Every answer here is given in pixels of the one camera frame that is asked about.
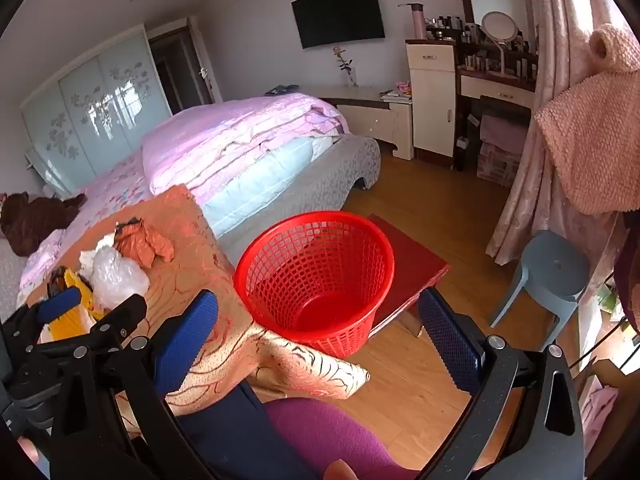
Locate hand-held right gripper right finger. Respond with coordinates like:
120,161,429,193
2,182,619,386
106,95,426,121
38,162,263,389
415,289,586,480

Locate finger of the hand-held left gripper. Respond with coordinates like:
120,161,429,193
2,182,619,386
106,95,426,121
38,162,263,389
87,294,149,344
0,286,83,347

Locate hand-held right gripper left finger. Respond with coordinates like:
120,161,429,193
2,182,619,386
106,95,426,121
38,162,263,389
50,290,221,480

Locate clear plastic bag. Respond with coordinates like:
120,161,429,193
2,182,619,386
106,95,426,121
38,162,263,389
92,247,151,308

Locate orange-brown wrapper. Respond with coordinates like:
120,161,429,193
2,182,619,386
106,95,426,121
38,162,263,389
114,217,176,267

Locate red plastic mesh basket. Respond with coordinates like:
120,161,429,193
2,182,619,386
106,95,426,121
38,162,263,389
233,211,396,360

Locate orange rose-patterned cloth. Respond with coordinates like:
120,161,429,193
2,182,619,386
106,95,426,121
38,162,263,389
22,185,372,433

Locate red floor mat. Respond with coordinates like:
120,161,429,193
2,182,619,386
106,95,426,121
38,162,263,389
367,214,451,338

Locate brown plush garment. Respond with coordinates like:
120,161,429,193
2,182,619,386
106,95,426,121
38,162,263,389
0,192,87,257

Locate person's dark blue clothing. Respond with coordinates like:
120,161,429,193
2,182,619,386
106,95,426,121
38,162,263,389
175,380,321,480

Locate grey-blue plastic stool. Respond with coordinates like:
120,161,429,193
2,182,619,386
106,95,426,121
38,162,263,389
489,230,591,345

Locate pink floral bed sheet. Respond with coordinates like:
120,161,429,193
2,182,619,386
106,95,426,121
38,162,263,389
20,150,161,306

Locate person's purple clothing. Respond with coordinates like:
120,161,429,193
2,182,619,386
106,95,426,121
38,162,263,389
262,397,416,480

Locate light blue quilt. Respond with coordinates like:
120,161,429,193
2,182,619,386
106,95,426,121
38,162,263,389
197,135,321,241

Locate patterned storage box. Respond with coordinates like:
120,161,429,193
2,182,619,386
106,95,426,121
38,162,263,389
476,142,523,188

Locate bed with pink quilt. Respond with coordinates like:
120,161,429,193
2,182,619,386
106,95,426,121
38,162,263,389
0,92,382,311

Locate dark maroon garment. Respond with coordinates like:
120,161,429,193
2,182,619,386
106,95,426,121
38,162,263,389
612,210,640,333

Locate pink quilt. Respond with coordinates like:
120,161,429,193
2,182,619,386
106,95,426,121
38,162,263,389
141,94,351,201

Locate wardrobe with floral glass doors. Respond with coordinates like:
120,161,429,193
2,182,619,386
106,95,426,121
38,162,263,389
20,24,173,198

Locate purple cloth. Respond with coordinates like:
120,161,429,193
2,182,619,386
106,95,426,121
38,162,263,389
480,114,531,148

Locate low cream cabinet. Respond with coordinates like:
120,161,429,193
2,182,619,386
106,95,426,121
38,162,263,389
300,85,415,161

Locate tall cream cabinet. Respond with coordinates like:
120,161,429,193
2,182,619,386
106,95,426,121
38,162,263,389
405,39,458,158

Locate pink knitted garment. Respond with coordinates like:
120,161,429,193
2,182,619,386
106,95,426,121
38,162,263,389
534,24,640,216

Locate dressing table with mirror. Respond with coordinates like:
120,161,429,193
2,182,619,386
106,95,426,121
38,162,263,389
452,0,543,171

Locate flower in glass vase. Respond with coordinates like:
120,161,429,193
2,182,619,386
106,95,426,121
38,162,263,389
332,46,360,88

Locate room door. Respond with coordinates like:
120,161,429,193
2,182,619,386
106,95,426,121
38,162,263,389
147,17,223,116

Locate row of cosmetic bottles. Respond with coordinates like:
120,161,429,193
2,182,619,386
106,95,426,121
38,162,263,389
425,12,540,81

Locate pink thermos bottle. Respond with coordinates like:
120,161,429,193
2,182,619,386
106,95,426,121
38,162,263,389
398,2,427,41

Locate round standing mirror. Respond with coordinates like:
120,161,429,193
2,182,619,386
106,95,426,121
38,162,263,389
481,11,521,78

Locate pink curtain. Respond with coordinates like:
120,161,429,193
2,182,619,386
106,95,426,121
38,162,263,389
486,0,616,266

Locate black wall television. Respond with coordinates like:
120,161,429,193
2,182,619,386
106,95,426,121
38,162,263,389
291,0,387,50

